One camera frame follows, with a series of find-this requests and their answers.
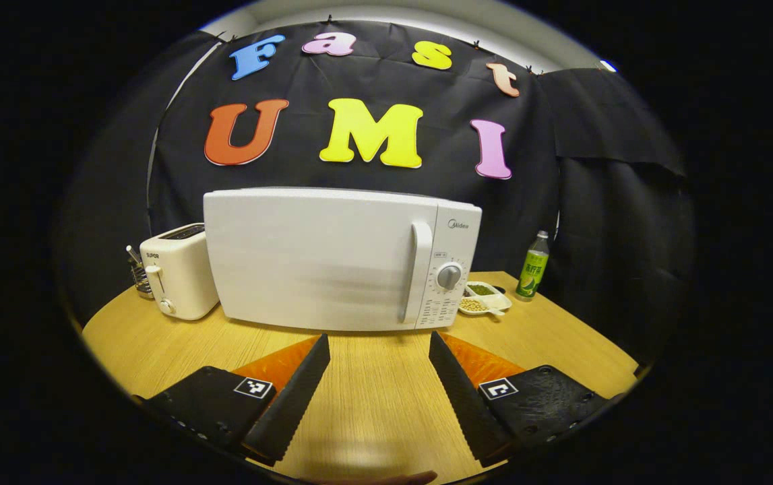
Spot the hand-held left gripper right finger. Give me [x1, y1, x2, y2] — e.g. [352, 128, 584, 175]
[428, 330, 611, 467]

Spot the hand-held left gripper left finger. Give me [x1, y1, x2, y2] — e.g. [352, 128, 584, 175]
[144, 333, 332, 467]

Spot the white microwave oven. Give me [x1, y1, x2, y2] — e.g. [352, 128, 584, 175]
[203, 187, 483, 332]

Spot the white divided bean tray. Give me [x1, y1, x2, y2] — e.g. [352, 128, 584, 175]
[458, 280, 514, 317]

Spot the green label drink bottle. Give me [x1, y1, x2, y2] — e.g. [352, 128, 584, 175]
[516, 230, 551, 302]

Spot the white toaster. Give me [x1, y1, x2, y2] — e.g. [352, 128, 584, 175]
[140, 223, 220, 321]

